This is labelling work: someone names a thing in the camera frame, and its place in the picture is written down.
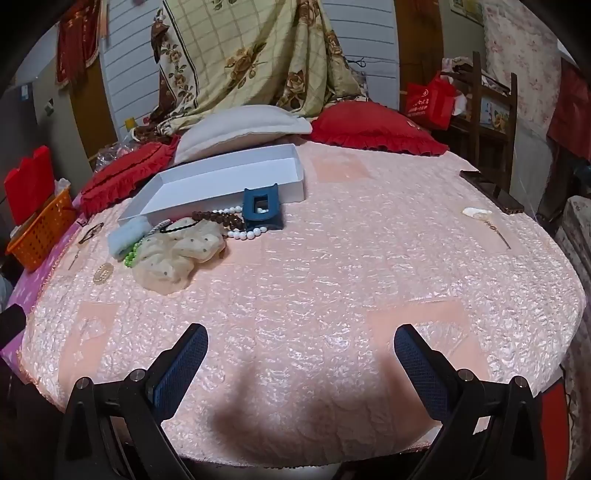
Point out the cream dotted scrunchie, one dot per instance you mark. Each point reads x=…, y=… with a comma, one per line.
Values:
x=175, y=258

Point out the red ruffled pillow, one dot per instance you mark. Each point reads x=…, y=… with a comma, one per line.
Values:
x=124, y=170
x=369, y=124

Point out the framed wall picture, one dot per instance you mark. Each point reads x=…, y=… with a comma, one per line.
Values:
x=466, y=9

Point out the orange plastic basket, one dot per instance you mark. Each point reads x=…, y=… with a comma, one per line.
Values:
x=41, y=230

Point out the white cardboard box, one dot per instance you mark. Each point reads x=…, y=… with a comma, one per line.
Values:
x=217, y=184

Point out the blue hair claw clip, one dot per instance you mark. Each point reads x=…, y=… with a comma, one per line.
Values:
x=272, y=217

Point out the floral checked blanket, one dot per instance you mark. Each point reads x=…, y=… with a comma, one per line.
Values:
x=240, y=55

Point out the pink quilted bedspread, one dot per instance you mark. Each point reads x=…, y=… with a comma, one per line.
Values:
x=323, y=277

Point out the thin metal hairpin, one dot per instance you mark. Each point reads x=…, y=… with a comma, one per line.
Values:
x=74, y=261

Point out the red hanging cloth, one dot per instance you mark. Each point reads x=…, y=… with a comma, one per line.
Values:
x=76, y=41

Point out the dark phone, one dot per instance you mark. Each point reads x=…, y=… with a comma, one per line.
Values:
x=494, y=191

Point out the silver striped hair band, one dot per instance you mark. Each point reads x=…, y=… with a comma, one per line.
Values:
x=154, y=228

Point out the white shell hair clip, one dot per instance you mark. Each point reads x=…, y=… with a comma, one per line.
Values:
x=478, y=213

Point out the pink floral curtain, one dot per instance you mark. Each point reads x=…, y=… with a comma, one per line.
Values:
x=521, y=60

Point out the wooden chair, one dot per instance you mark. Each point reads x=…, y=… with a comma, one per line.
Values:
x=475, y=115

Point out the clear plastic bag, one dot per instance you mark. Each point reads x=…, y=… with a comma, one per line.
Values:
x=111, y=154

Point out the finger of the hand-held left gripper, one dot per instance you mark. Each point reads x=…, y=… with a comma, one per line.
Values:
x=9, y=325

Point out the red shopping bag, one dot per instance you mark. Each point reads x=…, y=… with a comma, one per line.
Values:
x=429, y=104

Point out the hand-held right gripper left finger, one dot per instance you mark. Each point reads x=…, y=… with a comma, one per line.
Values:
x=180, y=369

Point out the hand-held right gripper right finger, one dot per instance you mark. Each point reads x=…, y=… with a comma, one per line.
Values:
x=420, y=374

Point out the light blue fuzzy scrunchie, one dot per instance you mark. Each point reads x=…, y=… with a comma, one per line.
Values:
x=124, y=237

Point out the white pillow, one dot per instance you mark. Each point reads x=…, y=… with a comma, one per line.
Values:
x=231, y=127

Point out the gold hairpin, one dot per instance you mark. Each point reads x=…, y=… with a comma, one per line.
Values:
x=498, y=234

